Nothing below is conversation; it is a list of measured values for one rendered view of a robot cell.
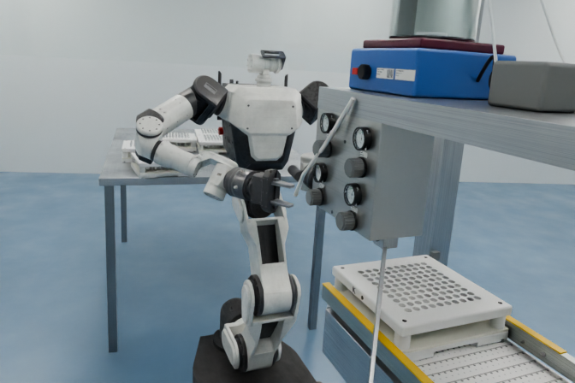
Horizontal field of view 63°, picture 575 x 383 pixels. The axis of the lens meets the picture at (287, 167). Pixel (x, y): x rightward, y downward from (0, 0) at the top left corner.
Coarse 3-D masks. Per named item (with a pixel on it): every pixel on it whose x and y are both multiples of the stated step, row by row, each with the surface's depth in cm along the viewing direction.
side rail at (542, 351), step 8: (512, 328) 87; (512, 336) 87; (520, 336) 85; (528, 336) 84; (520, 344) 85; (528, 344) 84; (536, 344) 82; (536, 352) 82; (544, 352) 81; (552, 352) 80; (544, 360) 81; (552, 360) 80; (560, 360) 78; (568, 360) 77; (560, 368) 78; (568, 368) 77; (568, 376) 77
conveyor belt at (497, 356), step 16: (448, 352) 83; (464, 352) 83; (480, 352) 84; (496, 352) 84; (512, 352) 84; (432, 368) 78; (448, 368) 78; (464, 368) 79; (480, 368) 79; (496, 368) 79; (512, 368) 79; (528, 368) 80; (544, 368) 80
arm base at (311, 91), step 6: (312, 84) 175; (318, 84) 176; (324, 84) 176; (306, 90) 174; (312, 90) 174; (318, 90) 175; (306, 96) 173; (312, 96) 174; (306, 102) 173; (312, 102) 173; (306, 108) 175; (312, 108) 173; (306, 114) 178; (312, 114) 176; (306, 120) 182; (312, 120) 180
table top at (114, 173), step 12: (120, 132) 327; (132, 132) 330; (180, 132) 342; (192, 132) 346; (120, 144) 282; (108, 156) 248; (120, 156) 249; (108, 168) 222; (120, 168) 224; (132, 168) 225; (204, 168) 234; (108, 180) 206; (120, 180) 207; (132, 180) 209; (144, 180) 210; (156, 180) 212; (168, 180) 213; (180, 180) 215; (192, 180) 217; (204, 180) 218; (288, 180) 230
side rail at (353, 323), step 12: (324, 288) 97; (324, 300) 98; (336, 300) 93; (336, 312) 93; (348, 312) 88; (348, 324) 89; (360, 324) 85; (360, 336) 85; (372, 336) 81; (384, 348) 78; (384, 360) 78; (396, 360) 75; (396, 372) 75; (408, 372) 72
